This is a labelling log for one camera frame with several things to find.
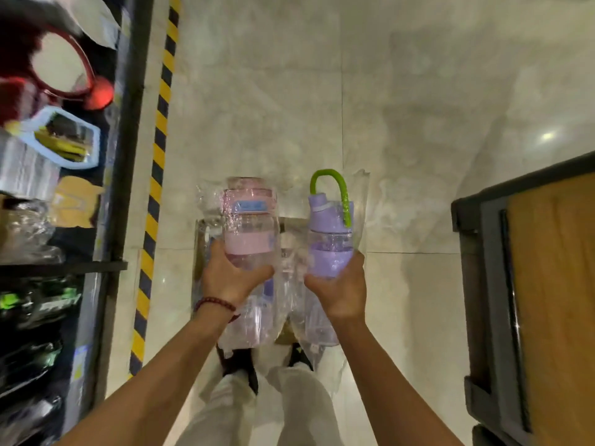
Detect person's black left shoe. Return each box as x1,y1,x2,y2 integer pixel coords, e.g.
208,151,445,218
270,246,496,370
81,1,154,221
217,346,259,395

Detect black metal store shelving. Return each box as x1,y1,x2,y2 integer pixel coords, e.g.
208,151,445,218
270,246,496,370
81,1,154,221
0,0,155,446

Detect purple bottle with green strap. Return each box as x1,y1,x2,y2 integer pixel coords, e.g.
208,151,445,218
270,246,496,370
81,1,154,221
284,168,371,363

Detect person's left forearm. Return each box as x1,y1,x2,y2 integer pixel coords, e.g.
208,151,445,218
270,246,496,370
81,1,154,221
55,304,238,446

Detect white oval mirror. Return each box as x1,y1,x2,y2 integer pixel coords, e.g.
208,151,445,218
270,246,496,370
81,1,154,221
60,0,123,50

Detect clear bagged dark item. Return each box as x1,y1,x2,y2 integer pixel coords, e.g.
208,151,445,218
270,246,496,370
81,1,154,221
0,199,65,266

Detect pink banded clear bottle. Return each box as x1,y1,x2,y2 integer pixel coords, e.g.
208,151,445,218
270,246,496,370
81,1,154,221
195,176,282,349

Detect person's left hand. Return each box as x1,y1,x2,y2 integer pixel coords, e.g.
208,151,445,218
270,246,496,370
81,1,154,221
200,238,276,310

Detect person's right hand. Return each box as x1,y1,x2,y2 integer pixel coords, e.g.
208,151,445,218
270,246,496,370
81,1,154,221
304,250,368,322

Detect red bead bracelet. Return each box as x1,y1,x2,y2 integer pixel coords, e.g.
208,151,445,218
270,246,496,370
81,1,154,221
194,297,240,323

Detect person's right forearm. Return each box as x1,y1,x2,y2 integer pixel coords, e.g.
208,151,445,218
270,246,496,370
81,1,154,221
327,315,465,446

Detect tan bear shaped item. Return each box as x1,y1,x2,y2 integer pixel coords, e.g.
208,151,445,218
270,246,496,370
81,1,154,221
48,176,105,229

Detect stack of clear plastic packs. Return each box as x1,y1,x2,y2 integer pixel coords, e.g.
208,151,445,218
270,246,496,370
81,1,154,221
0,132,61,203

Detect black wooden display stand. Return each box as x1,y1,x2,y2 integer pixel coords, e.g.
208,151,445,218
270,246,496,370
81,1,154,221
451,151,595,446

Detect red round mirror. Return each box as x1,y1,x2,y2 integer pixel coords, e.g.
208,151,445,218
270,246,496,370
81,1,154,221
25,25,115,112

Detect person's light grey trousers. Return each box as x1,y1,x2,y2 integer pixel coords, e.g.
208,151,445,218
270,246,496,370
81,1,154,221
175,362,345,446

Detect white blue framed mirror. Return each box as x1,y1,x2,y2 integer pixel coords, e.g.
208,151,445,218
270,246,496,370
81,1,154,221
16,105,102,171

